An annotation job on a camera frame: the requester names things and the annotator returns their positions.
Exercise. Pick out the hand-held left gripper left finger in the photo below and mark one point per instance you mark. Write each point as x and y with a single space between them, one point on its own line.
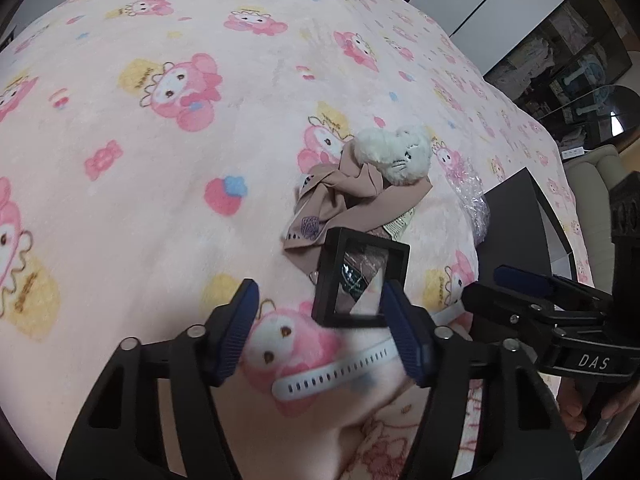
240 332

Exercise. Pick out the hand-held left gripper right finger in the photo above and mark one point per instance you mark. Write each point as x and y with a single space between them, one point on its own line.
407 340

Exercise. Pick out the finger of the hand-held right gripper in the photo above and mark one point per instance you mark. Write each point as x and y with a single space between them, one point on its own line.
522 278
510 312

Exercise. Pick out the black storage box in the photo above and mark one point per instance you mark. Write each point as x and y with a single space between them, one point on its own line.
515 220

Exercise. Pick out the black square display frame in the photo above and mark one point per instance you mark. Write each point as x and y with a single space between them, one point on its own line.
332 260

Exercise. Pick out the beige printed cloth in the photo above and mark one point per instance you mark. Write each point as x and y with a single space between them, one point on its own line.
345 200

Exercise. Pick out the person's right hand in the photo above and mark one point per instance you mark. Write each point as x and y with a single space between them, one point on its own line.
567 405

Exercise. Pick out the grey padded sofa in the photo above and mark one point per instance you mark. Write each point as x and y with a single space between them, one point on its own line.
590 200

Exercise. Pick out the clear plastic wrap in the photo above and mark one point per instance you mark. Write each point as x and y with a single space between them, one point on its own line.
472 200

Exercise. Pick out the pale printed packet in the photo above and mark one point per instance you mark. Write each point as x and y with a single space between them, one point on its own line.
400 222

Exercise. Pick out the white power strip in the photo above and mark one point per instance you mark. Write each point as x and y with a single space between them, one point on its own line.
573 151

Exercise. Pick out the pink printed blanket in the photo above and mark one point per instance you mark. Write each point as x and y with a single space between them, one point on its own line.
150 210

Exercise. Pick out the round glass table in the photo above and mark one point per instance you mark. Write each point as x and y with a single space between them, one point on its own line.
600 105

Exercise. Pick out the white plush toy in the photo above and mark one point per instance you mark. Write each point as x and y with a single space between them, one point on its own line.
400 157

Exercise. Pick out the dark glass display cabinet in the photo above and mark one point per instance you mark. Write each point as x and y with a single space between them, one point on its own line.
565 45

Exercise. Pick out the white wardrobe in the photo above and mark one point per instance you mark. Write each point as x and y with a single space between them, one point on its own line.
475 5

